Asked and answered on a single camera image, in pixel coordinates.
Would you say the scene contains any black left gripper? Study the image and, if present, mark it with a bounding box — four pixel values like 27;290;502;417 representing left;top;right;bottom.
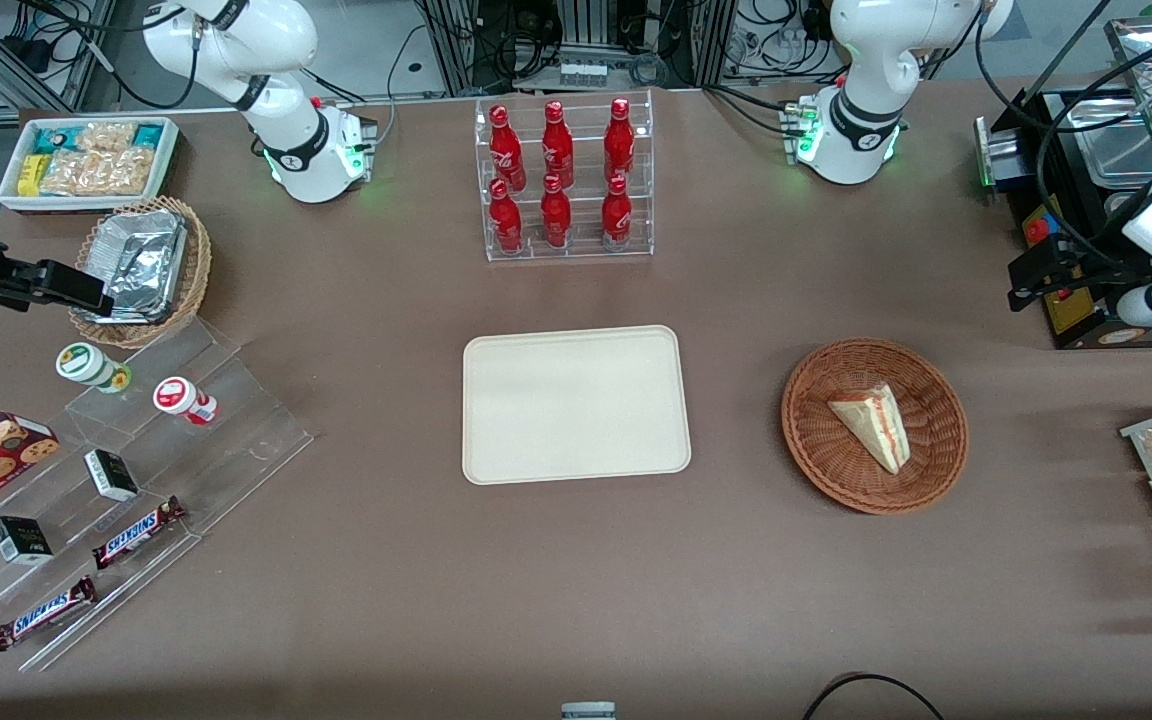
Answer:
1008;235;1137;313

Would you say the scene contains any triangular sandwich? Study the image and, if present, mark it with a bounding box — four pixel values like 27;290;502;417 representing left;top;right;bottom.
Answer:
827;384;911;475

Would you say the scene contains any aluminium foil tray stack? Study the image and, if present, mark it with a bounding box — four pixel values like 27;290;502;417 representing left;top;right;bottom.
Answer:
84;208;188;324

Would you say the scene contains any tan oval wicker basket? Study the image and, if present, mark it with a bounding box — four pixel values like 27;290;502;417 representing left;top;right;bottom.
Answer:
68;196;213;350

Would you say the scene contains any round brown wicker basket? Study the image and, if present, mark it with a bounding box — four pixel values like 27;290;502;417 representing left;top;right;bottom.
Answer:
781;338;969;516

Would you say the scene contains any beige rectangular plastic tray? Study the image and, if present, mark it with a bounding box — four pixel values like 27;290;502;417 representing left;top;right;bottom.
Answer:
462;325;692;486

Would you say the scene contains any green lid yogurt cup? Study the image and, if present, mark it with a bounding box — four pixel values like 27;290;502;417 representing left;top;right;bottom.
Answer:
56;342;133;395

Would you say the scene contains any white plastic snack bin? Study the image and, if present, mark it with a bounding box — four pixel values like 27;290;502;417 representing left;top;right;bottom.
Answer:
0;116;181;214

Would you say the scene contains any yellow snack packet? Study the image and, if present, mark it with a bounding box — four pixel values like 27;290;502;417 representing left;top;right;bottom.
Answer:
16;153;53;198

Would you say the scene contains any large clear cracker bag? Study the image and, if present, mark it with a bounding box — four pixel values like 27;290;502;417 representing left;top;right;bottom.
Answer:
39;147;156;198

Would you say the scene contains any small clear cracker bag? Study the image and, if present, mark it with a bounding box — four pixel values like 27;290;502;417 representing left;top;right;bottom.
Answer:
76;121;138;154

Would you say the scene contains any red lid yogurt cup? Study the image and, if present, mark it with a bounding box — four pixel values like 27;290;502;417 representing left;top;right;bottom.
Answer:
153;376;219;427

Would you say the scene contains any small black box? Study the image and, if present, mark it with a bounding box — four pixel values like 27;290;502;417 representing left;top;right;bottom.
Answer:
0;516;55;567
84;449;141;503

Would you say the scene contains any clear acrylic stepped display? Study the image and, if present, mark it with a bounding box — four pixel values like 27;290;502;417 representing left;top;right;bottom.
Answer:
0;318;316;674

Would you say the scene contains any snickers chocolate bar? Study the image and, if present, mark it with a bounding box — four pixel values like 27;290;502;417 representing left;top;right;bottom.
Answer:
91;496;188;572
0;576;99;653

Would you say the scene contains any red cola bottle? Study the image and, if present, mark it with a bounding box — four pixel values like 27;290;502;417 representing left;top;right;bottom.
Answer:
604;97;636;184
488;104;528;193
540;174;573;249
489;178;524;254
601;173;633;247
541;100;575;189

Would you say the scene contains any clear acrylic bottle rack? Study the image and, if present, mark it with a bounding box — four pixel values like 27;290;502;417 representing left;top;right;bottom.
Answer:
474;88;655;263

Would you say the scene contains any white power strip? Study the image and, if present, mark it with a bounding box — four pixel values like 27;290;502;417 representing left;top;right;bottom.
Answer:
557;60;638;88

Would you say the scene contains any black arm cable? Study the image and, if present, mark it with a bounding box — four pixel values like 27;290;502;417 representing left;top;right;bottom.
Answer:
974;0;1152;263

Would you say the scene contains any black cable loop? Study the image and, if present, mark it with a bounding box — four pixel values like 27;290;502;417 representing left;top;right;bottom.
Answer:
801;672;947;720

